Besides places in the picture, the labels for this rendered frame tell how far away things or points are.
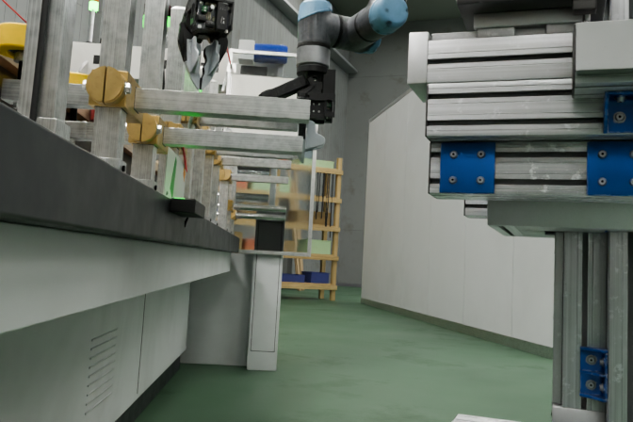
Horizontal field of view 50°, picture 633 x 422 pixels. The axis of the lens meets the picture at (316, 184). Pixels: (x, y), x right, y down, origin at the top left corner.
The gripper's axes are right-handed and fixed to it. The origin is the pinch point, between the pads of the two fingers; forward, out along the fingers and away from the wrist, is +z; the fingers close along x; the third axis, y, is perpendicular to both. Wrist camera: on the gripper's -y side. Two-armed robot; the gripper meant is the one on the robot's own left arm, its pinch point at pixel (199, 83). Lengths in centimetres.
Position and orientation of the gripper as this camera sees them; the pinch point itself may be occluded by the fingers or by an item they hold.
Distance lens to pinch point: 126.3
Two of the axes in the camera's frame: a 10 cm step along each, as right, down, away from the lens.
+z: -0.5, 9.9, -1.1
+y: 4.0, -0.8, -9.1
